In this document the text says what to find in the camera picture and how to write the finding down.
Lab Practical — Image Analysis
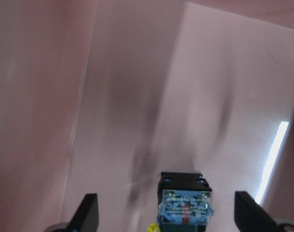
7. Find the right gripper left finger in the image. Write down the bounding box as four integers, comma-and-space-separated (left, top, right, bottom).
66, 193, 99, 232

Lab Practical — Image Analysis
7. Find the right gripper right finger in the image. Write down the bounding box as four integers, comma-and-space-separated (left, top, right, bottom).
234, 191, 278, 232

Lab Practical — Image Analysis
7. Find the yellow push button switch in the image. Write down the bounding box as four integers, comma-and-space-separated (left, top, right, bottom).
147, 172, 214, 232

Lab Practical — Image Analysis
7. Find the pink plastic bin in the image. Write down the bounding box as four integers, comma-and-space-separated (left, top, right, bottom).
0, 0, 294, 232

